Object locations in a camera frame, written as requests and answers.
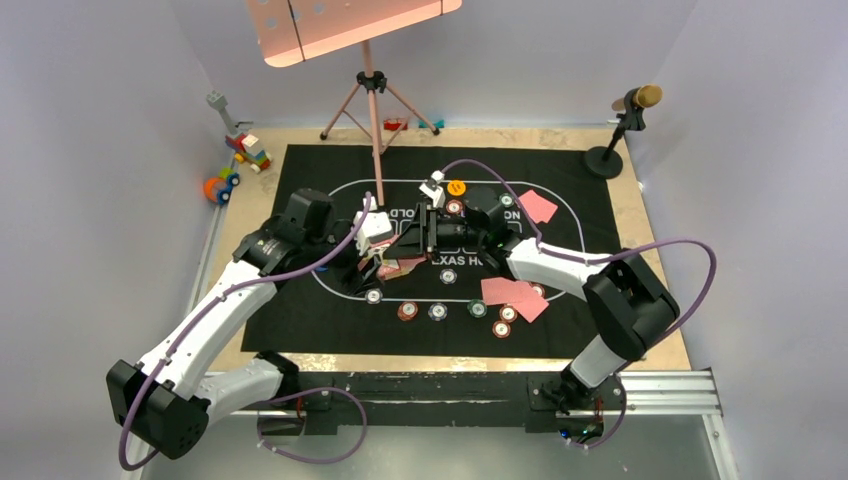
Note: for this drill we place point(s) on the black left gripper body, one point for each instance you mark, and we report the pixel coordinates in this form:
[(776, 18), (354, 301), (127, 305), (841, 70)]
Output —
[(347, 259)]

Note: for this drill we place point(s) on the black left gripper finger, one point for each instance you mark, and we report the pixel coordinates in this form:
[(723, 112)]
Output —
[(373, 257), (354, 281)]

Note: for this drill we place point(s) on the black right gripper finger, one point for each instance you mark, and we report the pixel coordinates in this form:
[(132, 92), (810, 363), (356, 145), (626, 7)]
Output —
[(422, 229), (408, 248)]

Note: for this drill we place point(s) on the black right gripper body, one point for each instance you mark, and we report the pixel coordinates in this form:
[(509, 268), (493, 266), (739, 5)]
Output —
[(455, 233)]

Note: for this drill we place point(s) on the blue chips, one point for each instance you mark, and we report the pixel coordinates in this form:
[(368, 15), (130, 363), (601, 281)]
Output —
[(373, 296)]

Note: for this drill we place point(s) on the yellow big blind button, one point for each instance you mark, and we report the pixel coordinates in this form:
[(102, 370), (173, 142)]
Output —
[(456, 188)]

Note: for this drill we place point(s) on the lone blue chip mid-table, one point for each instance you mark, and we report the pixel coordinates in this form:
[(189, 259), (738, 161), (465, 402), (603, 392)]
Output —
[(448, 276)]

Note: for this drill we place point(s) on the green chips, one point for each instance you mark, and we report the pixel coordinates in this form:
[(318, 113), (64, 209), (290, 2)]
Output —
[(507, 200)]

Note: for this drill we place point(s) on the red poker chip stack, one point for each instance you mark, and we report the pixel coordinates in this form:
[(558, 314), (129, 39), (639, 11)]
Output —
[(407, 311)]

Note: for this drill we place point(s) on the card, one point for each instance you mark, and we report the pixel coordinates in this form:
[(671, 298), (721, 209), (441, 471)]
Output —
[(538, 208), (531, 307), (500, 291)]

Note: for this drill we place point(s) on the blue poker chip stack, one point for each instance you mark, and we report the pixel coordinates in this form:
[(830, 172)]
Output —
[(438, 312)]

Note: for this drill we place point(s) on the red-backed playing card deck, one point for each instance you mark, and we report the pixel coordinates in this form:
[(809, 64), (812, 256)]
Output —
[(406, 266)]

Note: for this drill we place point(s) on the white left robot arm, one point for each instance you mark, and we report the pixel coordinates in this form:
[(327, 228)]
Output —
[(218, 305)]

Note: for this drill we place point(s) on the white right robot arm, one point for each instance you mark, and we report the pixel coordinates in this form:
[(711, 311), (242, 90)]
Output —
[(630, 306)]

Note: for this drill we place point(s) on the red playing card box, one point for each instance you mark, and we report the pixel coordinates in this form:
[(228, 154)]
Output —
[(391, 269)]

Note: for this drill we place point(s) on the green poker chip stack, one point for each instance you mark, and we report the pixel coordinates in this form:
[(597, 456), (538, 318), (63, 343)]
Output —
[(477, 308)]

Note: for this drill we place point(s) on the small teal toy block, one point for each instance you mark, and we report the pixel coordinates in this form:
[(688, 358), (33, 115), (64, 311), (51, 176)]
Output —
[(438, 124)]

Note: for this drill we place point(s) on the small red toy block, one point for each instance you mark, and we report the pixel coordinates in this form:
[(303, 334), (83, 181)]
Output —
[(396, 124)]

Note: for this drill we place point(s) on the colourful toy block train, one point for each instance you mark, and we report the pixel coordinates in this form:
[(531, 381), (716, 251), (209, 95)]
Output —
[(248, 149)]

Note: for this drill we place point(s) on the orange blue toy wheel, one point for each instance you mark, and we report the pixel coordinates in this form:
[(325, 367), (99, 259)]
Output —
[(218, 189)]

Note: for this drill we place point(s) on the gold microphone on stand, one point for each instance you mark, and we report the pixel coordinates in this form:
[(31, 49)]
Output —
[(605, 162)]

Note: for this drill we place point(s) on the grey toy block tower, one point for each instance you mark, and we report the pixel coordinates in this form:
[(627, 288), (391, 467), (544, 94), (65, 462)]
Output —
[(218, 102)]

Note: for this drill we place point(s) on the pink music stand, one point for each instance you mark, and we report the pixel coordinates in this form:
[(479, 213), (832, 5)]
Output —
[(293, 32)]

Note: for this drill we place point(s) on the aluminium mounting rail frame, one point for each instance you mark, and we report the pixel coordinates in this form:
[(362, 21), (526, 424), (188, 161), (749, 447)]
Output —
[(533, 401)]

